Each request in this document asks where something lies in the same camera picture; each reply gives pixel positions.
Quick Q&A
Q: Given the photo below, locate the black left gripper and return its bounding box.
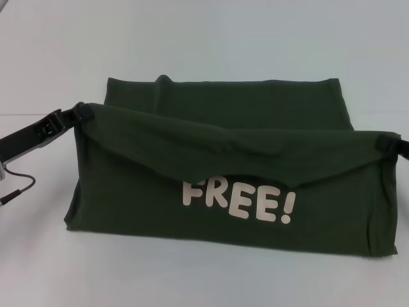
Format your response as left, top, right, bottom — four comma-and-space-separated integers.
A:
0, 101, 95, 162

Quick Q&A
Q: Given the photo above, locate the dark green shirt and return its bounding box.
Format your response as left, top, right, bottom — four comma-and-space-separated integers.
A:
65, 74, 405, 258

